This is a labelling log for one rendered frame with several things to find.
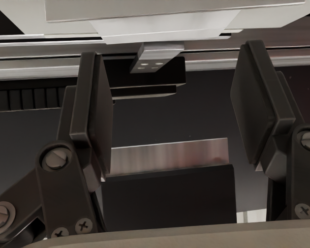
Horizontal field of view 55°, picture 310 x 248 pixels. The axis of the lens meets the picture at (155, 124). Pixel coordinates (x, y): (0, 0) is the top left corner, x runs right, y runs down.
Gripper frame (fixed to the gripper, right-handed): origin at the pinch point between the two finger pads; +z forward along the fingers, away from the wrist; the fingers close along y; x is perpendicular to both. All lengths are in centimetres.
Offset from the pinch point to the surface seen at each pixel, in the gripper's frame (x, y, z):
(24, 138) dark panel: -47, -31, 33
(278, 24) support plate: -4.2, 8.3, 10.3
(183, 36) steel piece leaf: -5.0, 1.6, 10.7
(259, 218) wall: -550, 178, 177
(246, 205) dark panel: -68, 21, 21
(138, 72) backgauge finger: -18.0, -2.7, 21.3
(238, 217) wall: -531, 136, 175
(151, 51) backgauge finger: -7.9, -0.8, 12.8
